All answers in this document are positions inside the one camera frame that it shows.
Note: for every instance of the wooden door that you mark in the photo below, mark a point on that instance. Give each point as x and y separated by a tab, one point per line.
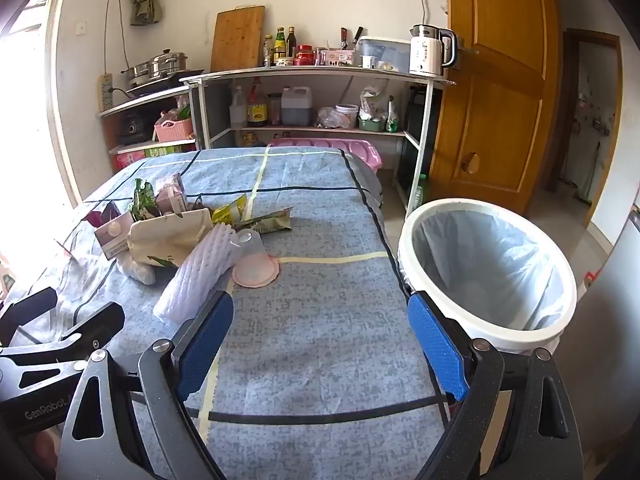
495	85

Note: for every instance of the black appliance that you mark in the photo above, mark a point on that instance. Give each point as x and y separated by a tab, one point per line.
417	130

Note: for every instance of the small white shelf rack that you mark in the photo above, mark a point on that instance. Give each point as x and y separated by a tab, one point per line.
145	101

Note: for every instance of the clear plastic bottle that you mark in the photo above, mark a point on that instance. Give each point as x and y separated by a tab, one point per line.
237	110

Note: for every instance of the soy sauce bottle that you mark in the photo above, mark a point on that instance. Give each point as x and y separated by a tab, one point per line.
257	110

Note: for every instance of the pink utensil box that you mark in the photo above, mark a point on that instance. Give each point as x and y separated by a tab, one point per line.
335	57

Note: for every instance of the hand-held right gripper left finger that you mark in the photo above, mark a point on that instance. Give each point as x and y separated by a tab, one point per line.
205	345

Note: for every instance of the dark oil bottle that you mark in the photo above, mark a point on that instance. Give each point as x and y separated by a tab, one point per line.
291	45

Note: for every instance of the green pouch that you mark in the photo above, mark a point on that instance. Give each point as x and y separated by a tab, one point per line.
392	117

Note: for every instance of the lavender drink carton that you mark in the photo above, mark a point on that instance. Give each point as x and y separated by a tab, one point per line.
114	240

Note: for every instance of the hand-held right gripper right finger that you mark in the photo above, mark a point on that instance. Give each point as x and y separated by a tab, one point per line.
437	345

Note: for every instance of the translucent plastic bin liner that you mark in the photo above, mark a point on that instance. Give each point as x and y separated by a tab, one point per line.
490	260

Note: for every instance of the white plastic tub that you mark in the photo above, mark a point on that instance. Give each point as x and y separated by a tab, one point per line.
347	114

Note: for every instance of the pink plastic basket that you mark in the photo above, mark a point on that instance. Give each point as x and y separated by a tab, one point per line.
172	131

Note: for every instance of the white crumpled wrapper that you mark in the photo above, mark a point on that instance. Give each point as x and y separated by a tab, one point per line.
136	271

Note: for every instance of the green and red cartons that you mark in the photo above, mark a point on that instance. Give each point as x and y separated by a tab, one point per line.
160	152

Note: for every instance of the small seasoning bottle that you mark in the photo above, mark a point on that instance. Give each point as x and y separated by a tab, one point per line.
269	52

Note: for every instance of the yellow power strip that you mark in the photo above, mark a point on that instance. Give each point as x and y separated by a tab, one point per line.
106	92

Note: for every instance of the dark glass jar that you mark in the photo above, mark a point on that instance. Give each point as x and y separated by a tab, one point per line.
274	110

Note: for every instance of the magenta wrapper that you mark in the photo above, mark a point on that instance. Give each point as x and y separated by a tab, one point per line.
97	214

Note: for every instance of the clear plastic cup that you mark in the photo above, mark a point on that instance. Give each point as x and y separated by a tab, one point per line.
248	247

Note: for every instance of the steel steamer pot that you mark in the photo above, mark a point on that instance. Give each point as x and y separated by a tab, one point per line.
160	62

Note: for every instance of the dark rice cooker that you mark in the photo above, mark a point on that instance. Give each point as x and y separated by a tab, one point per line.
132	127

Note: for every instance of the pink purple carton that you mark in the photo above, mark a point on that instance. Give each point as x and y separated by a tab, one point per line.
172	197

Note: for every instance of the black induction cooker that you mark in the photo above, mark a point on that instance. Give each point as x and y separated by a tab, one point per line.
150	89

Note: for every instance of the white jerrycan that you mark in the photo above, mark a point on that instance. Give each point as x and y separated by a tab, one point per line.
296	107

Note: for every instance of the white round trash bin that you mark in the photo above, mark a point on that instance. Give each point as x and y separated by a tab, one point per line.
500	340

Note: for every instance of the large white shelf rack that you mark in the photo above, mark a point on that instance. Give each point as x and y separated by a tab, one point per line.
320	70

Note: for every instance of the beige snack bag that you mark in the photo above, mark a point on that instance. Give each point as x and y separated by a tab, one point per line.
165	237

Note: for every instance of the green bowl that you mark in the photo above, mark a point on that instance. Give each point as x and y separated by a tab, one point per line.
371	125

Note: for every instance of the crumpled clear plastic bag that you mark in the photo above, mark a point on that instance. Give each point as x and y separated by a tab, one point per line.
327	119

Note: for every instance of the kitchen knives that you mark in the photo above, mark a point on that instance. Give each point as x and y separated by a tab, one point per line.
345	37

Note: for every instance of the green snack bag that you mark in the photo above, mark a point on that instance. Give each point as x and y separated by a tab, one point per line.
143	202

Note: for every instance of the red plastic item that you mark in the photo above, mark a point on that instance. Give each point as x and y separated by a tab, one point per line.
594	276

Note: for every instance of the yellow wrapper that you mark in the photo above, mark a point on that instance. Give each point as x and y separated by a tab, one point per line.
229	212

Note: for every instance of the long green wrapper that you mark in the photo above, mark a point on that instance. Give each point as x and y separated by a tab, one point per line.
267	222

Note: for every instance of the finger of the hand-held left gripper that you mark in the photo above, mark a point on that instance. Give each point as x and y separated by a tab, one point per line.
30	307
95	325

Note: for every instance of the yellow cooking oil bottle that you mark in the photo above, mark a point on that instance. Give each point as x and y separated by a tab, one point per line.
251	140

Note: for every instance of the clear storage box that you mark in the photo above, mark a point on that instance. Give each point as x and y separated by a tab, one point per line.
390	52

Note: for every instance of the white wall switch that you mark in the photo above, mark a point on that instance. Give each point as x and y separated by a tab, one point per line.
80	27

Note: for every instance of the green plastic bottle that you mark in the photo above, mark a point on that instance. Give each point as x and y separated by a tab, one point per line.
421	192

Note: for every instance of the white food bag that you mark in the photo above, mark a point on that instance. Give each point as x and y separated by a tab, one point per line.
372	102

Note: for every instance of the blue checked blanket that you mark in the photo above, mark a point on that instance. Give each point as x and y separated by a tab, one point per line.
310	310

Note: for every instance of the white electric kettle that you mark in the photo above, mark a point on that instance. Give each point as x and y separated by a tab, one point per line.
425	55

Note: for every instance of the white foam fruit net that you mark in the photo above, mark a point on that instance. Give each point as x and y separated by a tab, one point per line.
200	270

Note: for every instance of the grey refrigerator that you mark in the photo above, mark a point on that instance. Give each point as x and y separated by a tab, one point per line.
600	360

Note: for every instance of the wooden cutting board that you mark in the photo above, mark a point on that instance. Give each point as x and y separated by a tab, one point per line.
237	40

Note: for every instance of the pink storage box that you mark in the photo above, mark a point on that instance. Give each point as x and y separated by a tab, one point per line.
360	152

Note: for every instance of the pink round pad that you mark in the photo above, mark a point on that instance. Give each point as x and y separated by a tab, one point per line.
255	278

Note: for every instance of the red jar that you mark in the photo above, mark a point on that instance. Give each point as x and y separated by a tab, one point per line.
304	55

